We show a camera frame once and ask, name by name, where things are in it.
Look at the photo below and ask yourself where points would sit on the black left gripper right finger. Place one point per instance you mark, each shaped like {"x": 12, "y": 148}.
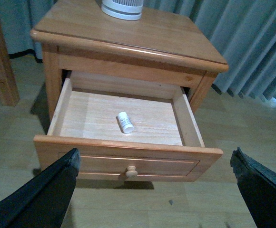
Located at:
{"x": 257, "y": 185}

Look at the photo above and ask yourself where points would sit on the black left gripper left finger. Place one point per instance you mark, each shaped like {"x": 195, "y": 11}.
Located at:
{"x": 43, "y": 201}

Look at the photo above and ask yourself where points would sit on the grey curtain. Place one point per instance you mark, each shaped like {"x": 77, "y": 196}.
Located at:
{"x": 243, "y": 31}

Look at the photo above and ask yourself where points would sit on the wooden nightstand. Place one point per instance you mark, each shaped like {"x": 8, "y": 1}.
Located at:
{"x": 160, "y": 47}

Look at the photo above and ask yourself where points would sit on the white medicine bottle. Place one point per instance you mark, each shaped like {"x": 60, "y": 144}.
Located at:
{"x": 125, "y": 122}

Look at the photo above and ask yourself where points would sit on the wooden drawer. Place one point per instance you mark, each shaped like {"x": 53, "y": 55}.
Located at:
{"x": 165, "y": 145}

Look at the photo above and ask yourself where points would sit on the white cylindrical air purifier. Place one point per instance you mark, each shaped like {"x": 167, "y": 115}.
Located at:
{"x": 123, "y": 9}

